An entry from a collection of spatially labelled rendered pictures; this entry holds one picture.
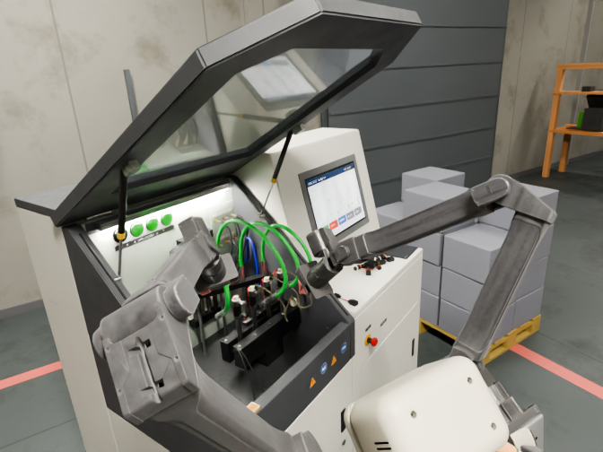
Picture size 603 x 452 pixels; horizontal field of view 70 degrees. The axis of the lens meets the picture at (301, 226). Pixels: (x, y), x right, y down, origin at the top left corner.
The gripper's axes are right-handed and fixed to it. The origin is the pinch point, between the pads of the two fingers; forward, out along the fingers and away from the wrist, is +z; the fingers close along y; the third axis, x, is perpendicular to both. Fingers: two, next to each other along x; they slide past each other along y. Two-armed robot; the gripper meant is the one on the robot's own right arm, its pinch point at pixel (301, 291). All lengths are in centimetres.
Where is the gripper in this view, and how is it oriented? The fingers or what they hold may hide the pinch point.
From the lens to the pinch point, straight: 127.0
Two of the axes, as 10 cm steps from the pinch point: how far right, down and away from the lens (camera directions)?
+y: -4.8, -8.3, 2.8
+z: -4.1, 5.0, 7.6
